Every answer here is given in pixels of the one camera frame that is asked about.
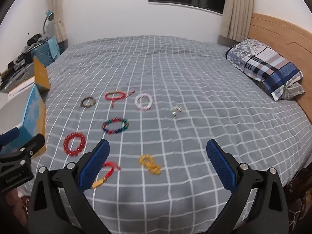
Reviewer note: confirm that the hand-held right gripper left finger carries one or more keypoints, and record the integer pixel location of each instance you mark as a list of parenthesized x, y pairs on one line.
[(96, 162)]

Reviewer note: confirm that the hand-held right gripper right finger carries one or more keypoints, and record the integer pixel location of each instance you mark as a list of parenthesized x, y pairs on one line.
[(219, 162)]

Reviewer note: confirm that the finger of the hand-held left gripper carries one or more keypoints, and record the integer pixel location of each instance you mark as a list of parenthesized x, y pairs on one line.
[(29, 146), (9, 136)]

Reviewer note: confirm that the blue and yellow cardboard box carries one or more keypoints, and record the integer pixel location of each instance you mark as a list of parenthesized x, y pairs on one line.
[(34, 117)]

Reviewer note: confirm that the small silver earrings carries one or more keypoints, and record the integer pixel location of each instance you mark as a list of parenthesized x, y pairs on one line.
[(175, 109)]

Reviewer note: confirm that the person's left hand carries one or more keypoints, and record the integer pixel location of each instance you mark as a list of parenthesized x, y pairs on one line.
[(14, 198)]

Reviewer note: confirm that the grey suitcase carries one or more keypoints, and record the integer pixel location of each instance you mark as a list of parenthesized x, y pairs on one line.
[(19, 75)]

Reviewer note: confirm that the grey checked bedsheet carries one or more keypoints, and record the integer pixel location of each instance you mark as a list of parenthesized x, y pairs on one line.
[(195, 90)]

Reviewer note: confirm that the dark patterned cloth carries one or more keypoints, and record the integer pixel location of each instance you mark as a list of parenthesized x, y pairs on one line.
[(298, 195)]

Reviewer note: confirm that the teal ribbed suitcase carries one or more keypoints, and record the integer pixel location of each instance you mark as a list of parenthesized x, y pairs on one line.
[(42, 53)]

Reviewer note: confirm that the light blue cloth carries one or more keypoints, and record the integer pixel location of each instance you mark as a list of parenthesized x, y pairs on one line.
[(53, 47)]

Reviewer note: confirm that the black bag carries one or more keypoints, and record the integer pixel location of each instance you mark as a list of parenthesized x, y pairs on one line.
[(35, 38)]

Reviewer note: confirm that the grey checked pillow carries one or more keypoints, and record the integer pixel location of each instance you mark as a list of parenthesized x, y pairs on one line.
[(293, 90)]

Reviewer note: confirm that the blue patterned plaid pillow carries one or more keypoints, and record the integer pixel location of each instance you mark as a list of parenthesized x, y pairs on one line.
[(265, 65)]

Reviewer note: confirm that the blue desk lamp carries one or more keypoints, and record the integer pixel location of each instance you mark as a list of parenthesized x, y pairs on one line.
[(49, 14)]

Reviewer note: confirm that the beige curtain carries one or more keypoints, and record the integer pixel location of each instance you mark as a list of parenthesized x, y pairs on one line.
[(57, 7), (237, 12)]

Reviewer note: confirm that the wooden headboard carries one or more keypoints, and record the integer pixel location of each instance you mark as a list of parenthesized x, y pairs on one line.
[(280, 31)]

